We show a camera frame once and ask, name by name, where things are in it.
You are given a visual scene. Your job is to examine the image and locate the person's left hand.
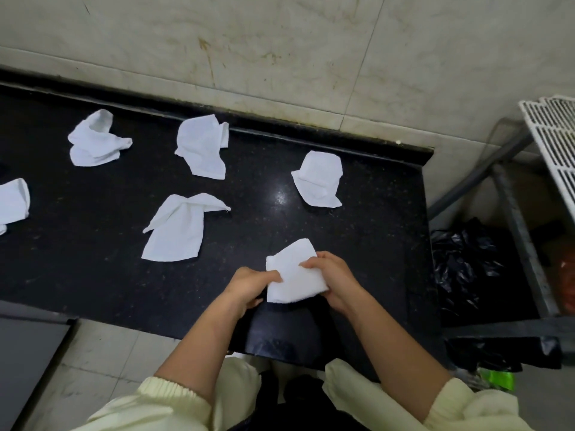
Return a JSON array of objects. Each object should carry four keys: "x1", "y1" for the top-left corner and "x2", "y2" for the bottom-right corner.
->
[{"x1": 223, "y1": 266, "x2": 284, "y2": 316}]

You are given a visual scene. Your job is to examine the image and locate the person's right hand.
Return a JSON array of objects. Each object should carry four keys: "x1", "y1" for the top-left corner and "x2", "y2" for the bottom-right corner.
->
[{"x1": 299, "y1": 251, "x2": 361, "y2": 316}]

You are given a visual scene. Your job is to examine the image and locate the white cloth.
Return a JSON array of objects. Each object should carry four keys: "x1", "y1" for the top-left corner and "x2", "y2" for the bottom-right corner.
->
[
  {"x1": 175, "y1": 114, "x2": 230, "y2": 180},
  {"x1": 291, "y1": 151, "x2": 343, "y2": 209},
  {"x1": 141, "y1": 193, "x2": 231, "y2": 263},
  {"x1": 68, "y1": 109, "x2": 133, "y2": 167},
  {"x1": 0, "y1": 178, "x2": 31, "y2": 236},
  {"x1": 265, "y1": 238, "x2": 330, "y2": 304}
]

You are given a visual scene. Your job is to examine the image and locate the person's left forearm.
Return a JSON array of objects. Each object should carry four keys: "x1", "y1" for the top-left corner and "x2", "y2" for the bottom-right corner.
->
[{"x1": 154, "y1": 295, "x2": 252, "y2": 406}]

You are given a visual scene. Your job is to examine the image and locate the person's right forearm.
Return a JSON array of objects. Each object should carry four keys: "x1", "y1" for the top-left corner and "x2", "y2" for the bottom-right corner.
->
[{"x1": 344, "y1": 288, "x2": 453, "y2": 423}]

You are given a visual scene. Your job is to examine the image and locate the crumpled white cloth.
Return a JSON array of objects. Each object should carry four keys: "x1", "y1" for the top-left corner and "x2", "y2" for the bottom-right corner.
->
[
  {"x1": 141, "y1": 193, "x2": 231, "y2": 263},
  {"x1": 175, "y1": 114, "x2": 230, "y2": 180},
  {"x1": 291, "y1": 151, "x2": 343, "y2": 209},
  {"x1": 68, "y1": 109, "x2": 133, "y2": 167},
  {"x1": 0, "y1": 178, "x2": 31, "y2": 236}
]

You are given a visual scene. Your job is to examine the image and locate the pale yellow jacket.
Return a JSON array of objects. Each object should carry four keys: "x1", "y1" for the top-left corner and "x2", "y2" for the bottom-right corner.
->
[{"x1": 72, "y1": 356, "x2": 535, "y2": 431}]

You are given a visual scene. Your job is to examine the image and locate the black trousers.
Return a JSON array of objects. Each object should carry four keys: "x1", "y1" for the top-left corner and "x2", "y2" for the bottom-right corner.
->
[{"x1": 228, "y1": 371, "x2": 370, "y2": 431}]

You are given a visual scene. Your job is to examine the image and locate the black plastic bag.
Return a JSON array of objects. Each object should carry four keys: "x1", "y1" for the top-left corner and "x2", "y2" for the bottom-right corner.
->
[{"x1": 430, "y1": 217, "x2": 563, "y2": 374}]

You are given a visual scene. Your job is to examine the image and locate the green plastic packet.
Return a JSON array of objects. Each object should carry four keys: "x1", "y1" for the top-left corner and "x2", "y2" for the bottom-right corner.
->
[{"x1": 477, "y1": 367, "x2": 515, "y2": 392}]

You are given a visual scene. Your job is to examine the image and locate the grey cabinet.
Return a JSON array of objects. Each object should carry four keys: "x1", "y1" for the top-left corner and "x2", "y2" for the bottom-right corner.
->
[{"x1": 0, "y1": 301, "x2": 80, "y2": 431}]

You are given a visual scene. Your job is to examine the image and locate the grey metal rack frame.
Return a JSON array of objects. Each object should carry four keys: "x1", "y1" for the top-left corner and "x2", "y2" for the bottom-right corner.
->
[{"x1": 427, "y1": 125, "x2": 575, "y2": 355}]

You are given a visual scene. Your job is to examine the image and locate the white wire grid shelf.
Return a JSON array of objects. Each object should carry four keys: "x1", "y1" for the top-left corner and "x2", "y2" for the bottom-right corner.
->
[{"x1": 518, "y1": 95, "x2": 575, "y2": 226}]

